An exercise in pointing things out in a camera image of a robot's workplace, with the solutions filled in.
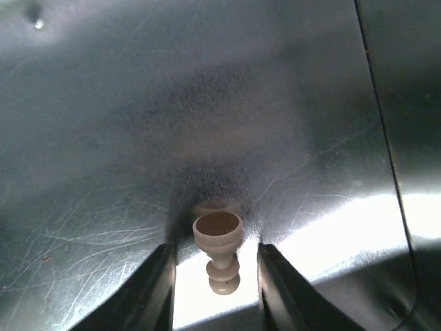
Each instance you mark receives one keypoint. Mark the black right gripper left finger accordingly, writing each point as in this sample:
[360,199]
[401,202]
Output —
[144,302]

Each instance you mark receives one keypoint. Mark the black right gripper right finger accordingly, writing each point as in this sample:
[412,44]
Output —
[289,302]

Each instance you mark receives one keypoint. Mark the gold metal tin tray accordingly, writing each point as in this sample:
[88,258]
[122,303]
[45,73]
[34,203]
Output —
[316,122]

